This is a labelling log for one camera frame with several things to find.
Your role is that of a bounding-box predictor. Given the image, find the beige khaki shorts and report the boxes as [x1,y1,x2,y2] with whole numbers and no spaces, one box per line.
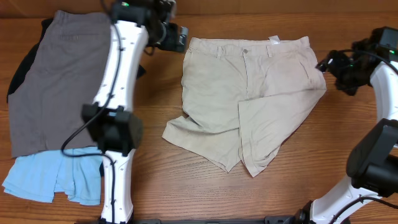
[162,36,326,176]

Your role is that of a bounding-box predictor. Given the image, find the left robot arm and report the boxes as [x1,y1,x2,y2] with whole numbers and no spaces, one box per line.
[81,0,188,223]

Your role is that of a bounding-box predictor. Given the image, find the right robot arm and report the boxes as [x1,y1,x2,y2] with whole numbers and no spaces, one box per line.
[264,27,397,224]

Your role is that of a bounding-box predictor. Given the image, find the grey shorts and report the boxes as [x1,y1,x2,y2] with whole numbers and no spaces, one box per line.
[8,11,111,157]

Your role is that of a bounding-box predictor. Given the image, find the black garment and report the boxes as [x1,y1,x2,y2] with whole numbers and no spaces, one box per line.
[6,17,146,103]

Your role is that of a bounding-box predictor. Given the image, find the light blue shorts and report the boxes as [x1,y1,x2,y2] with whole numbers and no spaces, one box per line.
[2,151,103,206]

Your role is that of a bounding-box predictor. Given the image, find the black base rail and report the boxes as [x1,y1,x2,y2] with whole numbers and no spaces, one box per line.
[74,215,296,224]

